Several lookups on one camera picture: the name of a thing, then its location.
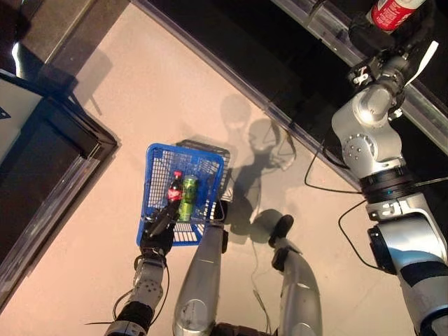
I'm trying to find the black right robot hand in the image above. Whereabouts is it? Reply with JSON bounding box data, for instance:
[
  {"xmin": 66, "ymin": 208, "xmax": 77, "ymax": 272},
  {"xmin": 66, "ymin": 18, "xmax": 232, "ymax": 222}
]
[{"xmin": 348, "ymin": 0, "xmax": 438, "ymax": 59}]

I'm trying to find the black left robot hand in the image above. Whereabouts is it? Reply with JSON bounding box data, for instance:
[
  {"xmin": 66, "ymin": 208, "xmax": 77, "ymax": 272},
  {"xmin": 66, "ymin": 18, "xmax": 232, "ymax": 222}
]
[{"xmin": 139, "ymin": 206, "xmax": 181, "ymax": 258}]

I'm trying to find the clear water bottle red label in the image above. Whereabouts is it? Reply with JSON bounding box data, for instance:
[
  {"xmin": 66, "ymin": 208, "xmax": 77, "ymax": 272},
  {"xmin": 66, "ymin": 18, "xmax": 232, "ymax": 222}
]
[{"xmin": 365, "ymin": 0, "xmax": 426, "ymax": 34}]

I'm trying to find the Coca-Cola bottle red cap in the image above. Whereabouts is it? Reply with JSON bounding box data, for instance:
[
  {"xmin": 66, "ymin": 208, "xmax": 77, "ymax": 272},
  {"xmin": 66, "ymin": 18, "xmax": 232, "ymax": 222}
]
[{"xmin": 160, "ymin": 170, "xmax": 185, "ymax": 220}]

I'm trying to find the blue plastic shopping basket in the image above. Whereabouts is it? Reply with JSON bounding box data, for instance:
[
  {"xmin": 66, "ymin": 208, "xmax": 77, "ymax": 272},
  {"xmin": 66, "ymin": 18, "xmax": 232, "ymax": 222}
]
[{"xmin": 135, "ymin": 142, "xmax": 232, "ymax": 249}]

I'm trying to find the green bottle in basket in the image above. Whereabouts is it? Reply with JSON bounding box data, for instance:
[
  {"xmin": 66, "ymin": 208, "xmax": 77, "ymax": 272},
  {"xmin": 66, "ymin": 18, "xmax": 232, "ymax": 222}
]
[{"xmin": 176, "ymin": 174, "xmax": 200, "ymax": 223}]

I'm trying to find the silver left robot leg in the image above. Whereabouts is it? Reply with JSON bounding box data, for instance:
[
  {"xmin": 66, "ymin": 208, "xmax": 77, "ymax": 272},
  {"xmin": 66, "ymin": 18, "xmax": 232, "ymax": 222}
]
[{"xmin": 173, "ymin": 201, "xmax": 230, "ymax": 336}]

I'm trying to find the silver robot leg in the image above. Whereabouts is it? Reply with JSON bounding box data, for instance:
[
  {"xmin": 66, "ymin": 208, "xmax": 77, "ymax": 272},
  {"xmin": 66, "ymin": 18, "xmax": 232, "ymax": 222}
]
[
  {"xmin": 173, "ymin": 201, "xmax": 230, "ymax": 336},
  {"xmin": 268, "ymin": 213, "xmax": 323, "ymax": 336}
]

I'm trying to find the black drinks shelf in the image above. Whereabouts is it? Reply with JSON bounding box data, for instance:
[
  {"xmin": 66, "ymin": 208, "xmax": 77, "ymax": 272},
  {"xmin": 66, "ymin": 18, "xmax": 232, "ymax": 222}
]
[{"xmin": 269, "ymin": 0, "xmax": 448, "ymax": 146}]

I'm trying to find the black low shelf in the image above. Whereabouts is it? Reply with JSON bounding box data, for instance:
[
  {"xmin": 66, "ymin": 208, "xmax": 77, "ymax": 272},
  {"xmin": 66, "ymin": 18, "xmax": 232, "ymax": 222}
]
[{"xmin": 131, "ymin": 0, "xmax": 448, "ymax": 218}]

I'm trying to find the black robot waist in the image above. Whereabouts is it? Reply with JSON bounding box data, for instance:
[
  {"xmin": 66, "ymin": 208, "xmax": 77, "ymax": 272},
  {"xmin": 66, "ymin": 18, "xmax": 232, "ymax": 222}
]
[{"xmin": 213, "ymin": 322, "xmax": 281, "ymax": 336}]

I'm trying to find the black low display cabinet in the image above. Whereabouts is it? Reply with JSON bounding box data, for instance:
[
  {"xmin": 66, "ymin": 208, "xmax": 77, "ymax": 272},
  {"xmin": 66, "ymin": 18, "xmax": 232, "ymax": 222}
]
[{"xmin": 0, "ymin": 34, "xmax": 120, "ymax": 309}]

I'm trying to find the silver right robot leg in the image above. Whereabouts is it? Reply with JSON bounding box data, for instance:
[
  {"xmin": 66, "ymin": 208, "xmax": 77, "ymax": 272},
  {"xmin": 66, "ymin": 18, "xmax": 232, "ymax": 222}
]
[{"xmin": 268, "ymin": 213, "xmax": 323, "ymax": 336}]

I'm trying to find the white display board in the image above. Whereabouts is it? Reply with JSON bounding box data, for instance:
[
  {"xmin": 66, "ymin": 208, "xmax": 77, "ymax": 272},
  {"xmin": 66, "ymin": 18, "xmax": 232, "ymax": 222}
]
[{"xmin": 0, "ymin": 75, "xmax": 45, "ymax": 165}]

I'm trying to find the clear plastic price rail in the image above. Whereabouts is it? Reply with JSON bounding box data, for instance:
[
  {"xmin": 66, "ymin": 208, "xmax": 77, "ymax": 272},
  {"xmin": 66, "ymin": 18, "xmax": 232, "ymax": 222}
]
[
  {"xmin": 0, "ymin": 155, "xmax": 102, "ymax": 298},
  {"xmin": 271, "ymin": 0, "xmax": 314, "ymax": 22},
  {"xmin": 307, "ymin": 6, "xmax": 448, "ymax": 144}
]

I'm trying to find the black thin cable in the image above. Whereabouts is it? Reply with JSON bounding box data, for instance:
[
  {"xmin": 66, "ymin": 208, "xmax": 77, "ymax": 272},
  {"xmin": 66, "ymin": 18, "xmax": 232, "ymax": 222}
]
[
  {"xmin": 337, "ymin": 201, "xmax": 400, "ymax": 270},
  {"xmin": 113, "ymin": 257, "xmax": 171, "ymax": 323},
  {"xmin": 303, "ymin": 138, "xmax": 367, "ymax": 195}
]

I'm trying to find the thin grey wire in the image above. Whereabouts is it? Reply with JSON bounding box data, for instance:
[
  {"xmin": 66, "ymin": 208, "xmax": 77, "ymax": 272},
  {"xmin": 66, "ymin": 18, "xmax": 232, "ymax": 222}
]
[{"xmin": 250, "ymin": 241, "xmax": 274, "ymax": 333}]

